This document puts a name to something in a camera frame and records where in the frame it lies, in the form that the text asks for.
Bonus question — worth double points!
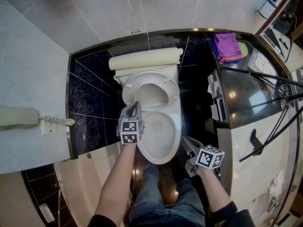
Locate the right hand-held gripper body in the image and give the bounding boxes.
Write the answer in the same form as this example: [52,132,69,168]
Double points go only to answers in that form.
[185,146,225,178]

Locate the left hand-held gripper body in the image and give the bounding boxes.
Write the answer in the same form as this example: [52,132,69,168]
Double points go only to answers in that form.
[117,116,145,146]

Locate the white toilet seat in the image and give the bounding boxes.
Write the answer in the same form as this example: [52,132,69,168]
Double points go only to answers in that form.
[122,70,180,112]

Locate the person's left forearm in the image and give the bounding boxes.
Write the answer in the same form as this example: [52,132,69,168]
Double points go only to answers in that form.
[89,144,137,227]

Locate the person's right forearm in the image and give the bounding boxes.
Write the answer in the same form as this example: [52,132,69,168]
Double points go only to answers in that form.
[196,168,256,227]

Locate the white toilet lid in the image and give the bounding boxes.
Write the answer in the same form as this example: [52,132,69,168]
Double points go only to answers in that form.
[135,83,169,106]

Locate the white toilet bowl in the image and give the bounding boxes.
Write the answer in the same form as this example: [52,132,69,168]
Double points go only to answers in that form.
[113,64,182,165]

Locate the chrome toilet paper holder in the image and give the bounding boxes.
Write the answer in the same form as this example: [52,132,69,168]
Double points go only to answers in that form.
[207,70,229,122]

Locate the marble vanity counter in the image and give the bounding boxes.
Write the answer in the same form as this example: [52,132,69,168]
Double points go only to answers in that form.
[208,35,303,227]

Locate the black stand on counter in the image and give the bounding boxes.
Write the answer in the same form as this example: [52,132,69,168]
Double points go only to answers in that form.
[250,129,265,156]

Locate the person's legs in blue jeans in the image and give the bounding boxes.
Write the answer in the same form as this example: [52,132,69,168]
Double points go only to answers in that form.
[129,163,206,227]

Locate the rolled cream bath mat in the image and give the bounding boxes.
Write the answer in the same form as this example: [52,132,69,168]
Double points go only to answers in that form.
[108,47,184,77]

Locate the black wristband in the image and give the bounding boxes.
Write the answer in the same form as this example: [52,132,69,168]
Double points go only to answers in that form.
[209,201,239,222]

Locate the white bathtub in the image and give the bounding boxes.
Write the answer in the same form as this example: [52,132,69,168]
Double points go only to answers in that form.
[53,142,133,227]

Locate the crumpled white tissue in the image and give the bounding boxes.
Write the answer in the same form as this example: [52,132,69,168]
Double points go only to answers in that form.
[269,169,285,198]

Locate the chrome sink faucet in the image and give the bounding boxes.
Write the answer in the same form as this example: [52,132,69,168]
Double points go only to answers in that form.
[267,196,282,212]

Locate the blue cloth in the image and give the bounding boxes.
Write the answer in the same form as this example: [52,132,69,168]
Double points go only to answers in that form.
[212,40,244,65]

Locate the black tripod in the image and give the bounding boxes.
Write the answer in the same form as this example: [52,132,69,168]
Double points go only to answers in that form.
[220,65,303,163]

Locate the chrome grab bar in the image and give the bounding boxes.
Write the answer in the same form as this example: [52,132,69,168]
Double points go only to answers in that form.
[54,183,62,227]

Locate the purple cloth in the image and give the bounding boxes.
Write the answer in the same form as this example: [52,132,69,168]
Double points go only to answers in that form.
[214,33,243,65]

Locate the white folded card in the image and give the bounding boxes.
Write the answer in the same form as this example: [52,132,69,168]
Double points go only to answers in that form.
[247,48,272,73]

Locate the green dish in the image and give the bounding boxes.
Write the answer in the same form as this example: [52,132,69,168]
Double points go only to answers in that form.
[238,41,249,56]

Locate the white soap dish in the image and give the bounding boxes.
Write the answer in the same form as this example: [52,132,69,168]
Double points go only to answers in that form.
[39,203,55,223]

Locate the wood-framed mirror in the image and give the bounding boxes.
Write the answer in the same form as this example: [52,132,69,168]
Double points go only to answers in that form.
[255,0,303,73]

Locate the white phone wall plate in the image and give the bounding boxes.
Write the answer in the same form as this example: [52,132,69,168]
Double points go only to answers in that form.
[40,112,58,136]

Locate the beige wall telephone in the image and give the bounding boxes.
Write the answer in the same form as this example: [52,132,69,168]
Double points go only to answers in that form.
[0,107,40,130]

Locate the white bottle in wall holder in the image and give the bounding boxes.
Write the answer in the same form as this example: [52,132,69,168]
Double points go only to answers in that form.
[255,0,278,17]

